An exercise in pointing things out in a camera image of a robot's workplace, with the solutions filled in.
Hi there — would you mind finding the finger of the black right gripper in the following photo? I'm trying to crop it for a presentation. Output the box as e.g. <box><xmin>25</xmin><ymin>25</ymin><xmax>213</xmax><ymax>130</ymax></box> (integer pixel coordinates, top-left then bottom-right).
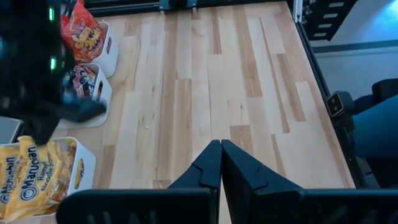
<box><xmin>60</xmin><ymin>99</ymin><xmax>108</xmax><ymax>124</ymax></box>

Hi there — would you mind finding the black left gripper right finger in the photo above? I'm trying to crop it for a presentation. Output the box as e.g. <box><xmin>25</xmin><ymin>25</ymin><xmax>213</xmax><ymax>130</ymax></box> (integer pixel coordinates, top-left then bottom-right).
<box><xmin>221</xmin><ymin>139</ymin><xmax>305</xmax><ymax>224</ymax></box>

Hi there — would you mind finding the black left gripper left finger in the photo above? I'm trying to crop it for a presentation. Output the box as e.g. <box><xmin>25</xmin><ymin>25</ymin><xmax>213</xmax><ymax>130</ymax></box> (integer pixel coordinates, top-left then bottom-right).
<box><xmin>167</xmin><ymin>139</ymin><xmax>223</xmax><ymax>224</ymax></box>

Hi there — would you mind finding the black fire noodle pack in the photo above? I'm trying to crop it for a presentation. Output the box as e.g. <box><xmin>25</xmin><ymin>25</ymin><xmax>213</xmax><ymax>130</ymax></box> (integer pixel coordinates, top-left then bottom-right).
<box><xmin>63</xmin><ymin>64</ymin><xmax>98</xmax><ymax>101</ymax></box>

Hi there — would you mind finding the yellow Maruchan creamy chicken pack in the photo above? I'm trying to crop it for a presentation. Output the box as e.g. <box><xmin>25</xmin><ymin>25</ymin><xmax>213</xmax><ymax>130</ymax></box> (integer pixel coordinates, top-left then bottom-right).
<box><xmin>0</xmin><ymin>146</ymin><xmax>20</xmax><ymax>220</ymax></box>
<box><xmin>2</xmin><ymin>136</ymin><xmax>78</xmax><ymax>223</ymax></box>

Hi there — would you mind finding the red Saucy Noodle pack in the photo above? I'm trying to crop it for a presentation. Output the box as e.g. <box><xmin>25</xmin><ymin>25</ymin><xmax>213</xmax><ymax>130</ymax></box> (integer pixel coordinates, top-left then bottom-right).
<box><xmin>60</xmin><ymin>0</ymin><xmax>107</xmax><ymax>65</ymax></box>

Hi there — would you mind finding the white plastic bin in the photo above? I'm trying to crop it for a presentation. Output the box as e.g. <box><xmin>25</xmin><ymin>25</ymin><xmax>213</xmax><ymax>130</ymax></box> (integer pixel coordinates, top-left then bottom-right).
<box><xmin>57</xmin><ymin>63</ymin><xmax>113</xmax><ymax>130</ymax></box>
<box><xmin>60</xmin><ymin>21</ymin><xmax>120</xmax><ymax>79</ymax></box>
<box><xmin>0</xmin><ymin>136</ymin><xmax>97</xmax><ymax>224</ymax></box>

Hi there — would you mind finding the blue upholstered chair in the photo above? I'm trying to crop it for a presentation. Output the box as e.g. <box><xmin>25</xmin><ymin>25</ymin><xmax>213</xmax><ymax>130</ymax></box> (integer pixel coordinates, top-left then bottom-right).
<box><xmin>351</xmin><ymin>77</ymin><xmax>398</xmax><ymax>189</ymax></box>

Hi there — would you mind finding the black hazard-striped floor mat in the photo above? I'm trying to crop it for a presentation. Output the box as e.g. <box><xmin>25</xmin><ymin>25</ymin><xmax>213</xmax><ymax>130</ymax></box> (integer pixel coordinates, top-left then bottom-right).
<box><xmin>306</xmin><ymin>0</ymin><xmax>358</xmax><ymax>42</ymax></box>

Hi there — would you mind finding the black aluminium table frame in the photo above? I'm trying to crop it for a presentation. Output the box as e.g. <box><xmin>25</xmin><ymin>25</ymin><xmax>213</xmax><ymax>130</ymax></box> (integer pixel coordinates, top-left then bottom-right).
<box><xmin>83</xmin><ymin>0</ymin><xmax>371</xmax><ymax>190</ymax></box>

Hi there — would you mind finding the black table-level camera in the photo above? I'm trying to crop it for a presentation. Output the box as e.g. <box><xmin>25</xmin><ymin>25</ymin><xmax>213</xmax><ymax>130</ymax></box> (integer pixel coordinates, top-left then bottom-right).
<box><xmin>325</xmin><ymin>90</ymin><xmax>356</xmax><ymax>141</ymax></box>

